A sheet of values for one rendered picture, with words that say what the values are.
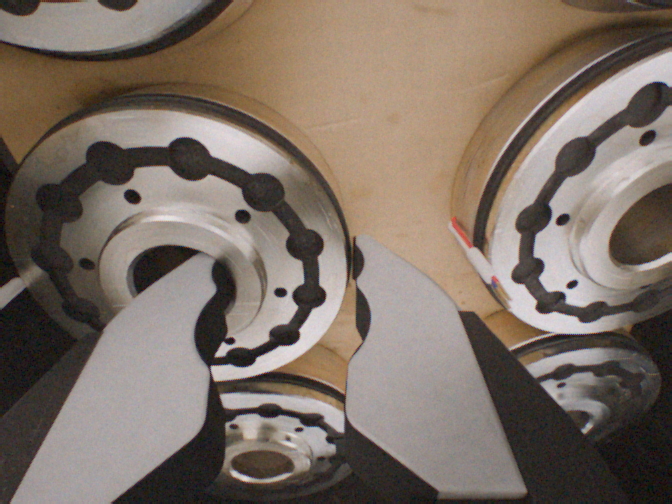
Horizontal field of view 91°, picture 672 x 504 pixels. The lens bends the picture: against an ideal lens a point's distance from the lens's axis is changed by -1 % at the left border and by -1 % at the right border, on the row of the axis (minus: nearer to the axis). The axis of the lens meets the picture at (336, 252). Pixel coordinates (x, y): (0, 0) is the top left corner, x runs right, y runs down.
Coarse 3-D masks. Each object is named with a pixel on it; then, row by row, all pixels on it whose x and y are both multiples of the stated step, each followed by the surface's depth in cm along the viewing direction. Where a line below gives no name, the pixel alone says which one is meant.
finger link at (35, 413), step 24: (96, 336) 7; (72, 360) 7; (48, 384) 6; (72, 384) 6; (24, 408) 6; (48, 408) 6; (0, 432) 6; (24, 432) 6; (48, 432) 6; (0, 456) 5; (24, 456) 5; (0, 480) 5
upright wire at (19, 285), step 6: (12, 282) 10; (18, 282) 10; (6, 288) 10; (12, 288) 10; (18, 288) 10; (0, 294) 10; (6, 294) 10; (12, 294) 10; (0, 300) 10; (6, 300) 10; (0, 306) 10
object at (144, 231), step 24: (144, 216) 9; (168, 216) 9; (192, 216) 9; (120, 240) 9; (144, 240) 9; (168, 240) 9; (192, 240) 9; (216, 240) 9; (240, 240) 10; (120, 264) 10; (240, 264) 10; (120, 288) 10; (144, 288) 11; (240, 288) 10; (264, 288) 10; (240, 312) 11
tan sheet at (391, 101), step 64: (256, 0) 9; (320, 0) 10; (384, 0) 10; (448, 0) 10; (512, 0) 10; (0, 64) 10; (64, 64) 10; (128, 64) 10; (192, 64) 10; (256, 64) 10; (320, 64) 10; (384, 64) 11; (448, 64) 11; (512, 64) 11; (0, 128) 11; (320, 128) 11; (384, 128) 12; (448, 128) 12; (384, 192) 13; (448, 192) 13; (448, 256) 15
